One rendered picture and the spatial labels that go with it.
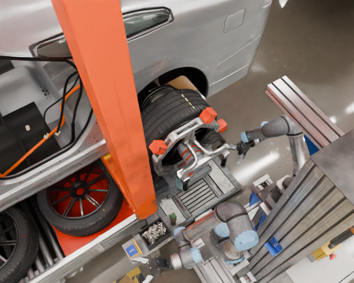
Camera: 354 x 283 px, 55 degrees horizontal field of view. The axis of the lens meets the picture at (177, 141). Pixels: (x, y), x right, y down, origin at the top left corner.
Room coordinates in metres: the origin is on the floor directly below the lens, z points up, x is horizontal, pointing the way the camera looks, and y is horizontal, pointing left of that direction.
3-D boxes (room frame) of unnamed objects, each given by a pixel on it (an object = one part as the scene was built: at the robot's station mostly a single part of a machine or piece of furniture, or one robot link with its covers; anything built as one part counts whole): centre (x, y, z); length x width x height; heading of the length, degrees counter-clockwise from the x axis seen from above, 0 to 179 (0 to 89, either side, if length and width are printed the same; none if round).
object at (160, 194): (1.22, 0.25, 0.26); 0.42 x 0.18 x 0.35; 33
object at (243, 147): (1.21, -0.50, 0.86); 0.12 x 0.08 x 0.09; 123
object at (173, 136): (1.21, -0.07, 0.85); 0.54 x 0.07 x 0.54; 123
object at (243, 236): (0.44, -0.31, 1.19); 0.15 x 0.12 x 0.55; 16
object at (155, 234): (0.67, 0.18, 0.51); 0.20 x 0.14 x 0.13; 125
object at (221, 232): (0.56, -0.27, 0.98); 0.13 x 0.12 x 0.14; 16
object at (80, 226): (1.06, 0.80, 0.39); 0.66 x 0.66 x 0.24
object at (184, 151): (1.15, -0.11, 0.85); 0.21 x 0.14 x 0.14; 33
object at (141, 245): (0.66, 0.21, 0.44); 0.43 x 0.17 x 0.03; 123
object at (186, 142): (1.06, -0.05, 1.03); 0.19 x 0.18 x 0.11; 33
